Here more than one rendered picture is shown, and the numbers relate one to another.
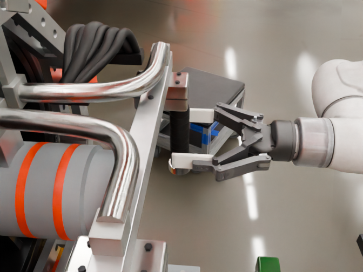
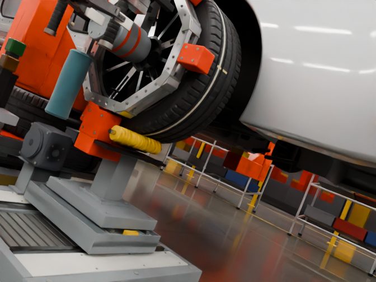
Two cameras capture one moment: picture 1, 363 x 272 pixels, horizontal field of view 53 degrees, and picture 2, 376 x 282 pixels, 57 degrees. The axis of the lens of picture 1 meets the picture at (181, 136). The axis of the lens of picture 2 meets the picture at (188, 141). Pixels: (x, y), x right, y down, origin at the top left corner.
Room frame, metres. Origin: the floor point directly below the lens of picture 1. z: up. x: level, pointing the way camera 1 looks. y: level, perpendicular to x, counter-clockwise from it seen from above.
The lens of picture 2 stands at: (1.39, -0.70, 0.57)
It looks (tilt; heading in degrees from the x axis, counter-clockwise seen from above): 1 degrees up; 122
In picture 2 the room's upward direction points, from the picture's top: 23 degrees clockwise
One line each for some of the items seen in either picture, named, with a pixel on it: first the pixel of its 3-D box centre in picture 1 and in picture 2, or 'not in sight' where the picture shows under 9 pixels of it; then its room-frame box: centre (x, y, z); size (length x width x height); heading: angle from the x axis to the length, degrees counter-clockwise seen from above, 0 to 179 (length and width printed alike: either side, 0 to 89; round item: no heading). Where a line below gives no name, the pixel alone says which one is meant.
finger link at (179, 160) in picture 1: (192, 161); (95, 16); (0.46, -0.02, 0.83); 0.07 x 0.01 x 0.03; 86
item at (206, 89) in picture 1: (195, 119); not in sight; (1.50, -0.07, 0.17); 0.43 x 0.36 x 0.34; 149
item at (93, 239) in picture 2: not in sight; (92, 216); (0.37, 0.42, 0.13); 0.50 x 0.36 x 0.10; 175
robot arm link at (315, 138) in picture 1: (308, 142); not in sight; (0.51, -0.23, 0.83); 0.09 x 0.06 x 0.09; 176
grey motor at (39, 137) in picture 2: not in sight; (65, 164); (0.06, 0.45, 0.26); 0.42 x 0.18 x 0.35; 85
